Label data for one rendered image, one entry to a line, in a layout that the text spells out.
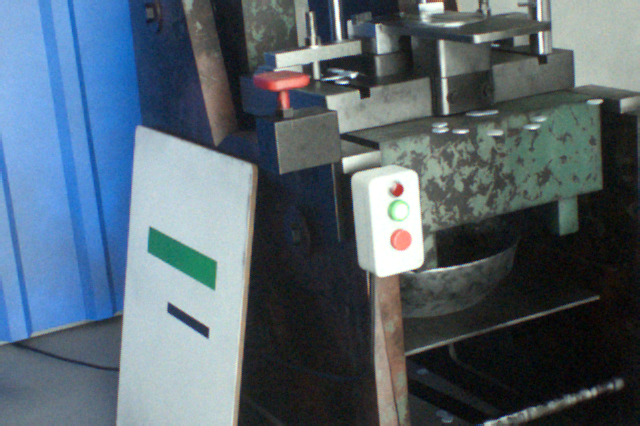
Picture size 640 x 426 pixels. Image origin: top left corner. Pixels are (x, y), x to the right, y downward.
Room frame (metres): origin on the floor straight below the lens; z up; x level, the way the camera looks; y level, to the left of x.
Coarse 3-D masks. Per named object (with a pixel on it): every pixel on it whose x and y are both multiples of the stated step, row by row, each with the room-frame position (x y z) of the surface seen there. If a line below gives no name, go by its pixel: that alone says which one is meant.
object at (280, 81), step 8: (272, 72) 1.68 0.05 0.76; (280, 72) 1.67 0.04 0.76; (288, 72) 1.66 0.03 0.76; (296, 72) 1.65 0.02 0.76; (256, 80) 1.65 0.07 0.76; (264, 80) 1.63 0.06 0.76; (272, 80) 1.62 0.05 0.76; (280, 80) 1.62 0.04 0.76; (288, 80) 1.62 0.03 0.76; (296, 80) 1.62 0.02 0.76; (304, 80) 1.63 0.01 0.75; (264, 88) 1.63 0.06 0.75; (272, 88) 1.62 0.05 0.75; (280, 88) 1.61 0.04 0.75; (288, 88) 1.62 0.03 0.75; (280, 96) 1.65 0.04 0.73; (288, 96) 1.65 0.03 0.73; (280, 104) 1.65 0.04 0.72; (288, 104) 1.65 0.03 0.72
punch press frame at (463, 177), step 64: (256, 0) 2.08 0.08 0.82; (320, 0) 2.46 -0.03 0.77; (384, 0) 2.25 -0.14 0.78; (256, 64) 2.08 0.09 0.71; (384, 128) 1.80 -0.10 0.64; (448, 128) 1.76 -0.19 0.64; (512, 128) 1.81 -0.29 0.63; (576, 128) 1.86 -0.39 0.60; (448, 192) 1.75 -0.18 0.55; (512, 192) 1.80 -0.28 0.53; (576, 192) 1.86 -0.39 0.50
